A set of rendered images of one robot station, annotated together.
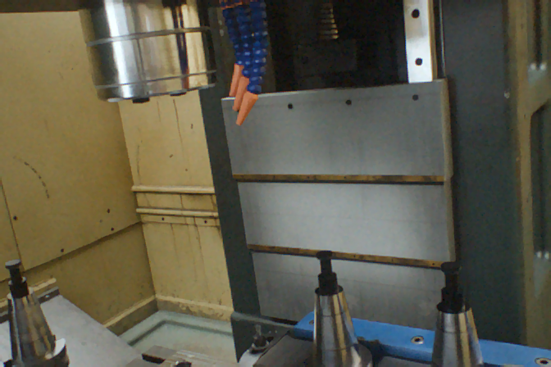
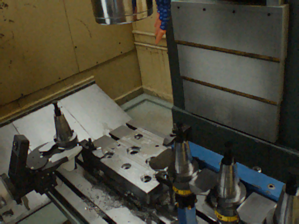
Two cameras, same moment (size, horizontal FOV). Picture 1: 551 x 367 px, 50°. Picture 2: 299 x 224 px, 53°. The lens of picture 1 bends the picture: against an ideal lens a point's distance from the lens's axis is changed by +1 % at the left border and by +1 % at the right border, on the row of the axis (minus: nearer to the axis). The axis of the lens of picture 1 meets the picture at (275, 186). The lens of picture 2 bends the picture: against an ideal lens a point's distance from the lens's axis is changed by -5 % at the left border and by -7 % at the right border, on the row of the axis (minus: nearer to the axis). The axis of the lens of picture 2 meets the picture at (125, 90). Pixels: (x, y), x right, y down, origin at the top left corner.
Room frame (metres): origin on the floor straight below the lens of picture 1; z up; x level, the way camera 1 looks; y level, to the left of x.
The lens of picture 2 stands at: (-0.01, -0.12, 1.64)
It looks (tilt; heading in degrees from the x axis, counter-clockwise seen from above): 25 degrees down; 20
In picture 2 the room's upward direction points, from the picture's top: 10 degrees counter-clockwise
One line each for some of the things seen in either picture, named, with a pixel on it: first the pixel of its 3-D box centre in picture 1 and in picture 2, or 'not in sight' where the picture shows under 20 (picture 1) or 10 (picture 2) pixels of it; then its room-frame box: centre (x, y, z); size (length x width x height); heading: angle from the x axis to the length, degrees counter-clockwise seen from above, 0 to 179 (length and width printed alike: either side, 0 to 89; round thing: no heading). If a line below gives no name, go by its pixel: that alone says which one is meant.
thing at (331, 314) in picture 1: (333, 323); (181, 153); (0.48, -0.04, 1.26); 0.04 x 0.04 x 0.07
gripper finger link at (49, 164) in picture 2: not in sight; (51, 163); (0.51, 0.30, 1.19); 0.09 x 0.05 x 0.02; 133
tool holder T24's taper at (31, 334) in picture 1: (27, 322); (61, 125); (0.58, 0.28, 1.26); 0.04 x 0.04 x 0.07
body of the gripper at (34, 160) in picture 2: not in sight; (29, 177); (0.48, 0.35, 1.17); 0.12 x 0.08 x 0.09; 146
